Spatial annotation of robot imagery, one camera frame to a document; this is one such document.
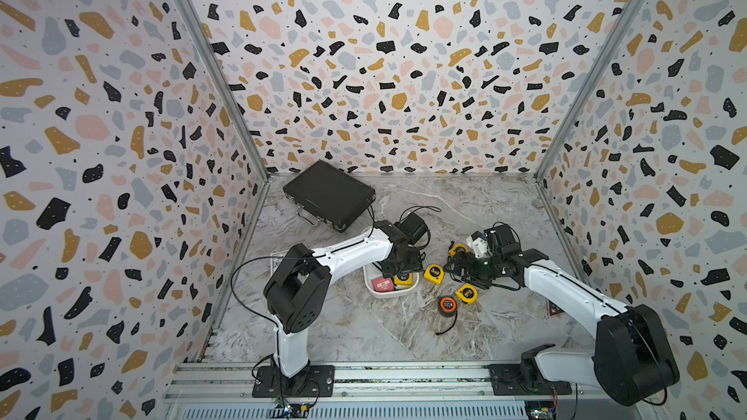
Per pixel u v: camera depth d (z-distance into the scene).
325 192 1.09
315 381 0.74
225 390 0.73
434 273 0.92
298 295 0.47
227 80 0.92
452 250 0.98
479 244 0.82
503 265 0.64
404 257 0.75
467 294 0.88
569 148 1.09
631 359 0.42
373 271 0.92
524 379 0.67
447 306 0.84
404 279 0.90
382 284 0.89
